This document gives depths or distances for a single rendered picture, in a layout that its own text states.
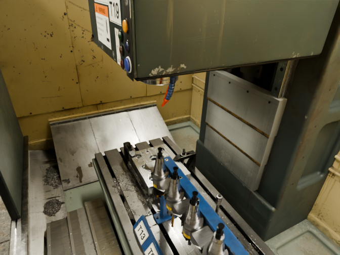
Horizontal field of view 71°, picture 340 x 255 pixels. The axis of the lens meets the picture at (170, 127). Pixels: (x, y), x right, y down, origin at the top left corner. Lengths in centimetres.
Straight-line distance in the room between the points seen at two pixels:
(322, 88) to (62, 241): 130
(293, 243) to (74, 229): 119
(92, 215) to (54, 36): 116
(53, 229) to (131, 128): 95
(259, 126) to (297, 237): 75
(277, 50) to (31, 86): 158
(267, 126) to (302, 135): 14
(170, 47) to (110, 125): 150
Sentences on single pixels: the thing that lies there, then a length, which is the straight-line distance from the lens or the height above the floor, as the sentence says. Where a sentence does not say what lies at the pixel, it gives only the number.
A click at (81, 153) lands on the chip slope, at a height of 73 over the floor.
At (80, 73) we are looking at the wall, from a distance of 191.
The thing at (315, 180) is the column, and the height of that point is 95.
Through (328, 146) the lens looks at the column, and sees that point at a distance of 142.
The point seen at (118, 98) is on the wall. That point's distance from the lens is 204.
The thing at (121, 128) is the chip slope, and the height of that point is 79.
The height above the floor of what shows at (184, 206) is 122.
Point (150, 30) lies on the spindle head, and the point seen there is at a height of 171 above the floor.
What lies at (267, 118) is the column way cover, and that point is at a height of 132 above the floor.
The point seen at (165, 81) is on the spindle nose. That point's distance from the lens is 86.
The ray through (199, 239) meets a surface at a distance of 70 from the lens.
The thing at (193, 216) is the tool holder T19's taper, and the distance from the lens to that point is 69.
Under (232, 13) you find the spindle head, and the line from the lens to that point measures 64.
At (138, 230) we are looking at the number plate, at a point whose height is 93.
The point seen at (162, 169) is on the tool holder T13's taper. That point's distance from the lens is 83.
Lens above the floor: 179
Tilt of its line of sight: 30 degrees down
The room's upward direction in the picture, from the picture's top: 2 degrees clockwise
